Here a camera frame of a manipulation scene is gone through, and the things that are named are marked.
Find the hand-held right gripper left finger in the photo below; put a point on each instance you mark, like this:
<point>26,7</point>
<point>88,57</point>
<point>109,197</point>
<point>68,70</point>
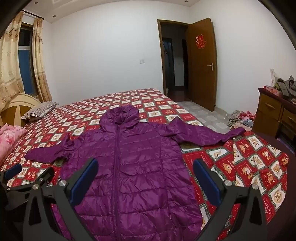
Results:
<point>84,182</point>

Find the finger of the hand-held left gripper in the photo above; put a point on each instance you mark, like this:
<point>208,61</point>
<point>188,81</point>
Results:
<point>12,172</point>
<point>45,177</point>

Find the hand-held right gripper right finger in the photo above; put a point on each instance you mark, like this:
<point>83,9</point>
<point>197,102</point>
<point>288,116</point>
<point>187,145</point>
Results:
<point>207,183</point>

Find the purple puffer jacket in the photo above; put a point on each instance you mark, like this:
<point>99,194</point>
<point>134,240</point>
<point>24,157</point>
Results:
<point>138,173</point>

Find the colourful clothes pile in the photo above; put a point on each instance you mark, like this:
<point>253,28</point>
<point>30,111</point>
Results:
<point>240,120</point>

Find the grey clothes pile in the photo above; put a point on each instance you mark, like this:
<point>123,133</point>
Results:
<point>286,89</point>

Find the pink floral quilt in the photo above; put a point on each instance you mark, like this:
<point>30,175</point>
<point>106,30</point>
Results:
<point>10,139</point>

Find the red printed bedsheet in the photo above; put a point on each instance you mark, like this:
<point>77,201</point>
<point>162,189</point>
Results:
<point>254,162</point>

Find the wooden bed headboard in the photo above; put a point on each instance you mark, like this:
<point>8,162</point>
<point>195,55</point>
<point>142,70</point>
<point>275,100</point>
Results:
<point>13,109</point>

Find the striped pillow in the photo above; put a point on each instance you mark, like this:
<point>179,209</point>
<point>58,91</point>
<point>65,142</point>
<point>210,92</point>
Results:
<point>39,110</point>

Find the wooden dresser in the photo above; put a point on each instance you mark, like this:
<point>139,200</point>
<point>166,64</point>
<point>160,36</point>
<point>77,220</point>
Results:
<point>268,115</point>

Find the brown wooden door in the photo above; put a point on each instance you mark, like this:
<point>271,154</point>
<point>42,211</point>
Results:
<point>201,81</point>

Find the window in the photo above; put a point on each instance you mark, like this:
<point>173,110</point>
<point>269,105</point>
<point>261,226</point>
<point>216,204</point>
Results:
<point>26,64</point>

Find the beige patterned curtain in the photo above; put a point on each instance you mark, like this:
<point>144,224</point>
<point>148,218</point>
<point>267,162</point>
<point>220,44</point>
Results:
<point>10,62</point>
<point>40,62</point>

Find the red box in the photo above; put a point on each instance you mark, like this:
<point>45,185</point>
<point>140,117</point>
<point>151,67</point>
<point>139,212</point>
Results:
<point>272,91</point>

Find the red paper door decoration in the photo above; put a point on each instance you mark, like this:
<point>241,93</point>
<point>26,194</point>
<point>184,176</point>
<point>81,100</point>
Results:
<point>200,41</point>

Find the curtain rod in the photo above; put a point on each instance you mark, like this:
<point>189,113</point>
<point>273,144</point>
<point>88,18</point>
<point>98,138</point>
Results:
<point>34,15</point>

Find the brown door frame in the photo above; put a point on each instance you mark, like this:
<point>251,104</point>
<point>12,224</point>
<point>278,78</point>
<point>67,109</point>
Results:
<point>160,58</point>

